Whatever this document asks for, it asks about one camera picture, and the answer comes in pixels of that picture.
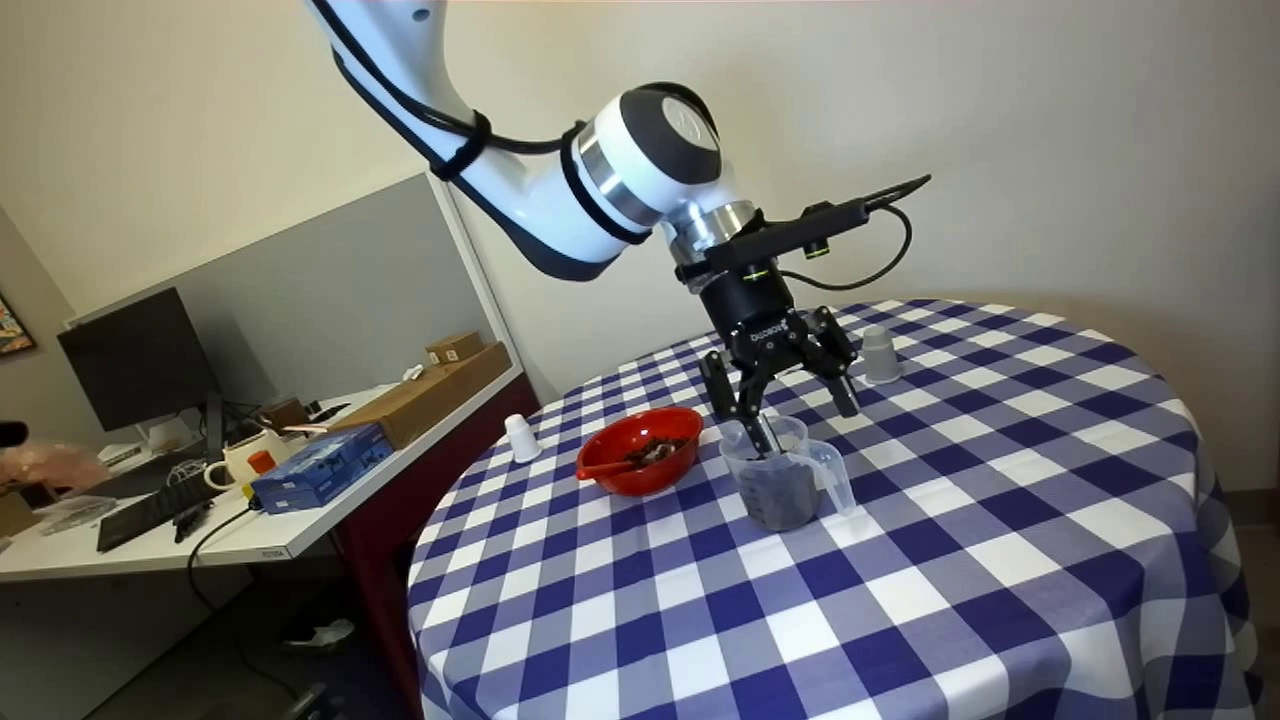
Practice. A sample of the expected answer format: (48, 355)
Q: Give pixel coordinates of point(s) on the black computer monitor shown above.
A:
(133, 362)

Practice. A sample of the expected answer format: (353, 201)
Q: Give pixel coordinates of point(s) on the dark red desk side panel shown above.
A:
(380, 545)

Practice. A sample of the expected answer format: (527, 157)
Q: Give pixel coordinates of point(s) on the white box orange label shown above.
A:
(259, 457)

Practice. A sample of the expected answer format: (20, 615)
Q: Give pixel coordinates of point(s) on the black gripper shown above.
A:
(753, 314)

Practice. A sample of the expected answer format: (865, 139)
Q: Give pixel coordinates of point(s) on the red plastic bowl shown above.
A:
(600, 457)

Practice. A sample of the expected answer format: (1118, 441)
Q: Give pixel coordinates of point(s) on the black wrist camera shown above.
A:
(854, 211)

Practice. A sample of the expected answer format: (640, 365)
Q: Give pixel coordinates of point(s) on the long brown cardboard box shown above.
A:
(427, 395)

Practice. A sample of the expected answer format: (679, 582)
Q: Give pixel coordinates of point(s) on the white upturned plastic cup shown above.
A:
(880, 359)

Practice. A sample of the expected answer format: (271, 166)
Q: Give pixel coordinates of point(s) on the black keyboard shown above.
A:
(154, 511)

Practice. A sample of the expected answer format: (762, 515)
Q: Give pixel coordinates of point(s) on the white office desk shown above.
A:
(264, 532)

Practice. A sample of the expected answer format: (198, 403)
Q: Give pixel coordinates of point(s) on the blue cardboard box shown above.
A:
(322, 469)

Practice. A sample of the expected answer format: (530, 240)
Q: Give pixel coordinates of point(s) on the blue white checkered tablecloth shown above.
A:
(933, 560)

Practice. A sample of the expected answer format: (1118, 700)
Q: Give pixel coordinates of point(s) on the white mug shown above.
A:
(222, 479)

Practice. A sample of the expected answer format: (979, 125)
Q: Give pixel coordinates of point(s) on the small brown cardboard box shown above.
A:
(456, 351)

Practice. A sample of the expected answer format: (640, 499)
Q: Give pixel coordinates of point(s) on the grey desk partition panel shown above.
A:
(362, 305)

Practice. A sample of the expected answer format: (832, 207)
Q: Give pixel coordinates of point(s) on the small white bottle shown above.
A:
(520, 441)

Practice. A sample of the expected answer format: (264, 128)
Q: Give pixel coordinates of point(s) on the dark brown beans pile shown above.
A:
(651, 454)
(781, 493)

